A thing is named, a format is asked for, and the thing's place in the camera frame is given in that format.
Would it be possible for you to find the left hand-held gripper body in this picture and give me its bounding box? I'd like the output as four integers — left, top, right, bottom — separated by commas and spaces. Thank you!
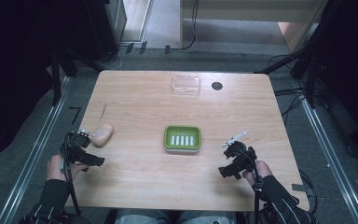
60, 132, 106, 173

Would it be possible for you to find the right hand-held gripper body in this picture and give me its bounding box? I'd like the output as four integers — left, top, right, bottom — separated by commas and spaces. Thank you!
217, 141, 258, 180

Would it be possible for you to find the person's right hand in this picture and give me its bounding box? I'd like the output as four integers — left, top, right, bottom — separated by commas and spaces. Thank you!
241, 160, 274, 188

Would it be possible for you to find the person's left hand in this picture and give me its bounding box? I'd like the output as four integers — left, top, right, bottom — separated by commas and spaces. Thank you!
46, 154, 90, 183

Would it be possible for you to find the thin wooden stick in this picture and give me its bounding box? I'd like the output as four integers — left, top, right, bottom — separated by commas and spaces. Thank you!
99, 103, 108, 122

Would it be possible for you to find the green soap dish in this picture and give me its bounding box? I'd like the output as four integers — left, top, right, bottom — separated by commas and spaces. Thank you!
162, 124, 202, 154

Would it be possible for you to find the black metal stand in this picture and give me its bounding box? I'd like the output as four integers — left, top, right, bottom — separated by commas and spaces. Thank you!
254, 18, 330, 109
48, 46, 79, 107

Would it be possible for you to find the clear plastic container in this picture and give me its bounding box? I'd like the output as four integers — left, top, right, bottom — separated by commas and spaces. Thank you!
171, 75, 202, 97

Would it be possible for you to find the black cabinet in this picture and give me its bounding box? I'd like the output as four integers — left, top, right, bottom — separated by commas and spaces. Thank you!
83, 0, 129, 63

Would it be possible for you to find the light wooden shelf unit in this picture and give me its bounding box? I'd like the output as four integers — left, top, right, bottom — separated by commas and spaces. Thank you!
179, 0, 329, 54

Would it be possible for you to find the left hand-held gripper cable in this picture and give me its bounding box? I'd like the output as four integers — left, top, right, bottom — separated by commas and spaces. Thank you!
62, 161, 82, 217

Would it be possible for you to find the hand-held gripper cable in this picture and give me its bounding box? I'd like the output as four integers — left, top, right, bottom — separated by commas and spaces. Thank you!
62, 161, 82, 217
252, 161, 261, 224

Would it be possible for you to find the right hand-held gripper cable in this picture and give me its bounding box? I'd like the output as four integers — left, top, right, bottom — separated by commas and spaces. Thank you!
252, 161, 261, 224

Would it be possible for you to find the aluminium floor rail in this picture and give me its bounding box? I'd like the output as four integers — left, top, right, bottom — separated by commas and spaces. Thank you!
0, 76, 72, 224
295, 81, 358, 224

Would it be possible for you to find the bundle of black floor cables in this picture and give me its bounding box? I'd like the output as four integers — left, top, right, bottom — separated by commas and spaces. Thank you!
267, 53, 327, 125

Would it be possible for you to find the white floor cable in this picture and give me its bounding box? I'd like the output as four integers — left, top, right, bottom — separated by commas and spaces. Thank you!
99, 46, 129, 71

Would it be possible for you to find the black hanging cable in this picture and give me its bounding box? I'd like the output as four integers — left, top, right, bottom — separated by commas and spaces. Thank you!
180, 0, 200, 51

